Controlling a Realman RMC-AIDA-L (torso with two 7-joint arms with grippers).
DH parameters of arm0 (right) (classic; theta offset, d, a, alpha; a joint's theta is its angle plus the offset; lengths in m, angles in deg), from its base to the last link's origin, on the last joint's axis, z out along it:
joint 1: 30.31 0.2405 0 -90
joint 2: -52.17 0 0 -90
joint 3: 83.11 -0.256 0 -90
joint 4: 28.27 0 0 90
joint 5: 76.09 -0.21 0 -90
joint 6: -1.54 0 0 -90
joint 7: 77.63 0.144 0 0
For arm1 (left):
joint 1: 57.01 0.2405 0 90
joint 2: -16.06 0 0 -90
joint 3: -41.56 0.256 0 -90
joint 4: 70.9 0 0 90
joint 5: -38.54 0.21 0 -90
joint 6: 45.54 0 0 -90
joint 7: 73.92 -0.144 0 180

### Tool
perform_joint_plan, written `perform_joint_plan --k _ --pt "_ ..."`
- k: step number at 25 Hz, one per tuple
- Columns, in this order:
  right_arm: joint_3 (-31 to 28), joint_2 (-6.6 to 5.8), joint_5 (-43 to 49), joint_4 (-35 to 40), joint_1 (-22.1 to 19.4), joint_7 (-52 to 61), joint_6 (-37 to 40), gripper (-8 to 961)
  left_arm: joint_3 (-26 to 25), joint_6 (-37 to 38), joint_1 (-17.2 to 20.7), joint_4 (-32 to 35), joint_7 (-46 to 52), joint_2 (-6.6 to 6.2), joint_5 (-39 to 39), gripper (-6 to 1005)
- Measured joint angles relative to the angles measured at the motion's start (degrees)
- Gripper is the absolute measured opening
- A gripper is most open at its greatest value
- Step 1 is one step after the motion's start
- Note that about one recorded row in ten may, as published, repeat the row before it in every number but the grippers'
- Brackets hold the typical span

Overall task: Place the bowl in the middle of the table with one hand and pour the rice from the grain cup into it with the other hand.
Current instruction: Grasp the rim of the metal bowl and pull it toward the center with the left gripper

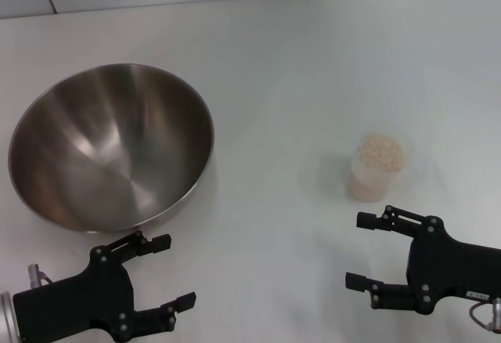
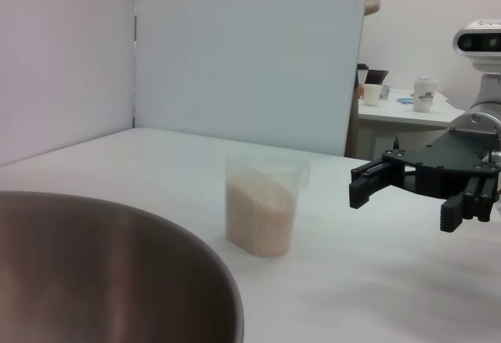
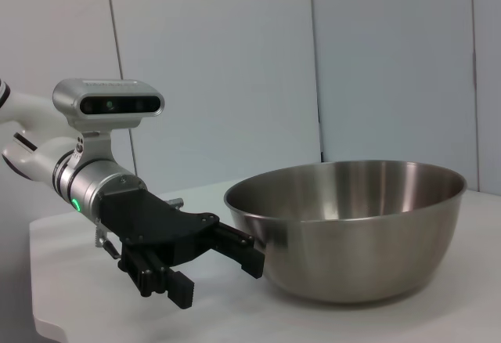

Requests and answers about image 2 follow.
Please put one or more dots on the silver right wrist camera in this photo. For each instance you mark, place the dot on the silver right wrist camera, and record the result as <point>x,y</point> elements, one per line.
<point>475,41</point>

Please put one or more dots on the white partition board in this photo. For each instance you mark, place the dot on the white partition board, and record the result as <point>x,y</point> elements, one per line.
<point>250,57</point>

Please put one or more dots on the clear plastic measuring cup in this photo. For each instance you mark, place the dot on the clear plastic measuring cup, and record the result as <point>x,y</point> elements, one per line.
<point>260,202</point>

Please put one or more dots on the stainless steel mixing bowl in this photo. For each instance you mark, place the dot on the stainless steel mixing bowl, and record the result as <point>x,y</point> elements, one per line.
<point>98,272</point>

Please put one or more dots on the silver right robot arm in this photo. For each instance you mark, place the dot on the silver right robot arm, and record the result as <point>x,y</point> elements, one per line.
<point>485,98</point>

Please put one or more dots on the dark brown bowl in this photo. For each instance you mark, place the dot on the dark brown bowl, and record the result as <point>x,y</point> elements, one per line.
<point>377,76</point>

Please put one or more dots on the plain white paper cup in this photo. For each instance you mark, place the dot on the plain white paper cup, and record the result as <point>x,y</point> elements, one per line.
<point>372,94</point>

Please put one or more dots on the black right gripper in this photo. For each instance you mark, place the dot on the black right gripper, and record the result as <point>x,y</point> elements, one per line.
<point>442,167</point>

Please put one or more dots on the black lidded cup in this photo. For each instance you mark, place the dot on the black lidded cup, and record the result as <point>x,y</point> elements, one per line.
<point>362,73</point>

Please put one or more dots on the lidded paper cup green print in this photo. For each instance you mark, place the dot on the lidded paper cup green print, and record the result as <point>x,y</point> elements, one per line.
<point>424,94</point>

